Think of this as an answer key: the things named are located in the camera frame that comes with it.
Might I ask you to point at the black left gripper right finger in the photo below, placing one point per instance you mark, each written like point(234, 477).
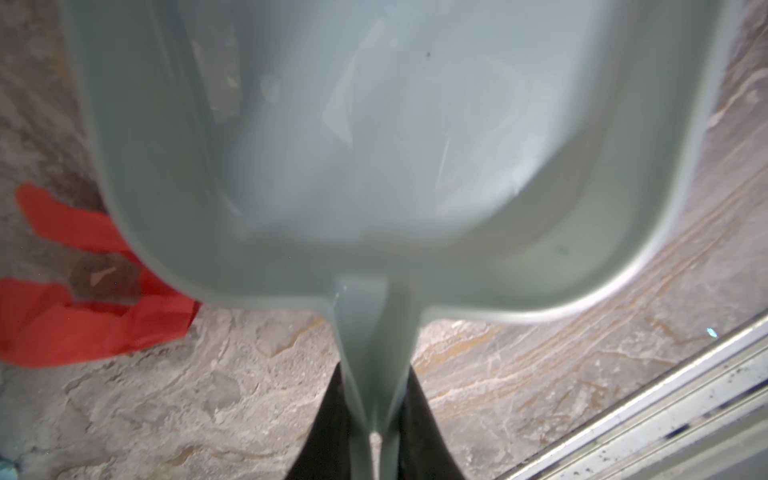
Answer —
point(422, 452)

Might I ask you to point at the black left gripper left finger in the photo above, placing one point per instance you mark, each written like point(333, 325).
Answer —
point(326, 452)

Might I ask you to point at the light teal plastic dustpan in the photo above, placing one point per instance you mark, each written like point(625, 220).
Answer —
point(391, 163)

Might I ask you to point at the red paper scrap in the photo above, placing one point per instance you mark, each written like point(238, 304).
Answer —
point(42, 325)

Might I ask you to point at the light blue paper scrap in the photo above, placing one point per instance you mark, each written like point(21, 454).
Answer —
point(8, 470)

